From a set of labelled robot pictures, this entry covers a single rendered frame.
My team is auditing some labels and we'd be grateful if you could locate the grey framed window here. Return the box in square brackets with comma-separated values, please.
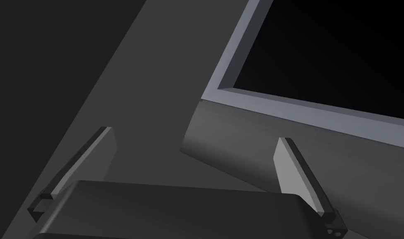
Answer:
[201, 0, 404, 151]

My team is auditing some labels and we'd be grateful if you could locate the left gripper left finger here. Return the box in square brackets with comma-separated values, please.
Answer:
[27, 126, 118, 223]

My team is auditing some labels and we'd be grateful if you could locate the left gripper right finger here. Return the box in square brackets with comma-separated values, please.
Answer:
[273, 137, 349, 238]

